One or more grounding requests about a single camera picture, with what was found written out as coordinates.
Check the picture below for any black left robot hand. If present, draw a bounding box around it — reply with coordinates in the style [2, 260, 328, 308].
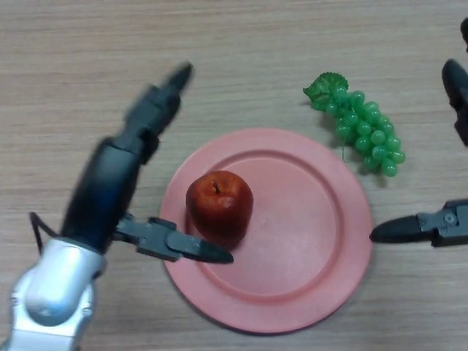
[60, 61, 235, 265]

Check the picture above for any red apple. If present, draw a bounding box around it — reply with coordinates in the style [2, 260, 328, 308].
[185, 170, 254, 250]

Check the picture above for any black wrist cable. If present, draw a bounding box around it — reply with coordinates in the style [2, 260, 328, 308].
[29, 211, 61, 254]

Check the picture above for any pink round plate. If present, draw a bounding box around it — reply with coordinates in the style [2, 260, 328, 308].
[159, 127, 374, 335]

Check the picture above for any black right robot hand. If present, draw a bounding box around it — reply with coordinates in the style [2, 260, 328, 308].
[369, 18, 468, 249]

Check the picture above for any green grape bunch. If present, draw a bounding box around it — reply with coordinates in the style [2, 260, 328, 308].
[302, 72, 407, 178]

